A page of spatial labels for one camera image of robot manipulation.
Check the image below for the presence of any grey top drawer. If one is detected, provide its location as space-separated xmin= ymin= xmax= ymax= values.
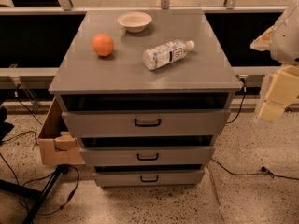
xmin=62 ymin=110 xmax=230 ymax=138

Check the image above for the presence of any grey drawer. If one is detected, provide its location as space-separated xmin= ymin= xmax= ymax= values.
xmin=80 ymin=146 xmax=215 ymax=166
xmin=62 ymin=110 xmax=230 ymax=138
xmin=93 ymin=170 xmax=205 ymax=188

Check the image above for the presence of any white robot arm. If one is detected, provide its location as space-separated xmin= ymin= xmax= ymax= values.
xmin=250 ymin=0 xmax=299 ymax=123

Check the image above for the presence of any grey middle drawer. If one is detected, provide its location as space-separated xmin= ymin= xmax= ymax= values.
xmin=80 ymin=146 xmax=215 ymax=166

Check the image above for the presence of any grey bottom drawer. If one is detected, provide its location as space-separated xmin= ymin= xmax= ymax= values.
xmin=93 ymin=170 xmax=205 ymax=188

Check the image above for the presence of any grey drawer cabinet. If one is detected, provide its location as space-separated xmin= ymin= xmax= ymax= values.
xmin=50 ymin=9 xmax=241 ymax=187

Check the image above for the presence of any clear plastic water bottle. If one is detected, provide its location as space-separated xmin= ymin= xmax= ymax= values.
xmin=143 ymin=40 xmax=195 ymax=71

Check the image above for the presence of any white paper bowl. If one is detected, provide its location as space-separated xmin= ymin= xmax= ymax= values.
xmin=118 ymin=12 xmax=152 ymax=33

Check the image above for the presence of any orange fruit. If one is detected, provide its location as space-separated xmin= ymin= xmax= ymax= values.
xmin=92 ymin=34 xmax=114 ymax=57

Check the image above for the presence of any brown cardboard box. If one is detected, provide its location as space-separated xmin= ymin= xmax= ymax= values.
xmin=38 ymin=99 xmax=84 ymax=165

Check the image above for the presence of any black tripod stand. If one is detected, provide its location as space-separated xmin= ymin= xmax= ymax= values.
xmin=0 ymin=164 xmax=70 ymax=224

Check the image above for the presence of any black cable behind cabinet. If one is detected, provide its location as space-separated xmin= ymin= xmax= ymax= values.
xmin=226 ymin=77 xmax=247 ymax=125

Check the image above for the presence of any black floor cable right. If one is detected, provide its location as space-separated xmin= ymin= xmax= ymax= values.
xmin=210 ymin=158 xmax=299 ymax=182

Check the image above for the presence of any black floor cable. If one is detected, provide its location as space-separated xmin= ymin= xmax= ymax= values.
xmin=0 ymin=130 xmax=80 ymax=217
xmin=210 ymin=158 xmax=299 ymax=182

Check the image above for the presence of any black floor cable left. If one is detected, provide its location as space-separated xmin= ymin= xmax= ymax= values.
xmin=0 ymin=130 xmax=80 ymax=217

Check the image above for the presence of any metal railing frame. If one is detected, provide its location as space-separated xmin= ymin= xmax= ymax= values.
xmin=1 ymin=0 xmax=294 ymax=93

